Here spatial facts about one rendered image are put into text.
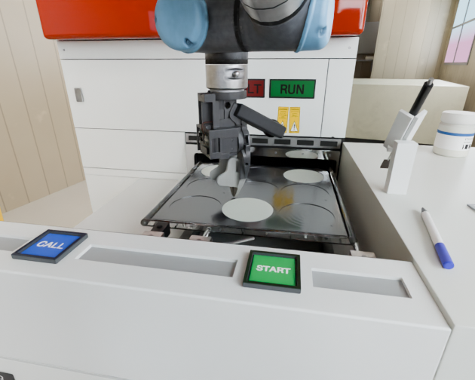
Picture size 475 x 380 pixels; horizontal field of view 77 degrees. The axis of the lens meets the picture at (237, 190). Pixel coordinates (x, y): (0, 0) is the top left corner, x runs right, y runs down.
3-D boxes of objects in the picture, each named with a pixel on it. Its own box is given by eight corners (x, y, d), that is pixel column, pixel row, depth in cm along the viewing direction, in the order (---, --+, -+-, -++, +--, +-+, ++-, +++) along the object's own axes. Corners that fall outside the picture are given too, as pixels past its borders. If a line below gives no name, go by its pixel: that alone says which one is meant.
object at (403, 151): (375, 181, 54) (390, 105, 49) (398, 182, 53) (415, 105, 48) (384, 194, 48) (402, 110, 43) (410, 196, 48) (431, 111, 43)
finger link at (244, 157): (231, 174, 61) (231, 132, 57) (239, 173, 62) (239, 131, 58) (241, 182, 57) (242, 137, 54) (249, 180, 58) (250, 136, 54)
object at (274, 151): (188, 173, 93) (186, 142, 89) (335, 182, 86) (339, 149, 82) (187, 174, 91) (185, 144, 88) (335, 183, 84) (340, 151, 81)
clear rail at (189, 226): (142, 223, 55) (142, 216, 54) (357, 243, 49) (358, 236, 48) (139, 227, 54) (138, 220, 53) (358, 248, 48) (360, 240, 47)
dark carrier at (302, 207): (203, 163, 86) (203, 161, 86) (326, 170, 80) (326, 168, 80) (151, 221, 55) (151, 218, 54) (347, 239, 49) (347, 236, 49)
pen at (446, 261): (419, 204, 43) (444, 261, 30) (427, 206, 42) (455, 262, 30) (418, 210, 43) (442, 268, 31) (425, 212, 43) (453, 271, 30)
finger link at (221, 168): (208, 194, 64) (206, 152, 60) (233, 189, 66) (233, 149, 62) (213, 200, 61) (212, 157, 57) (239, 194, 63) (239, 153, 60)
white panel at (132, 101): (89, 171, 102) (62, 41, 86) (336, 188, 89) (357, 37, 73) (83, 174, 99) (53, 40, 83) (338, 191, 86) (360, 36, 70)
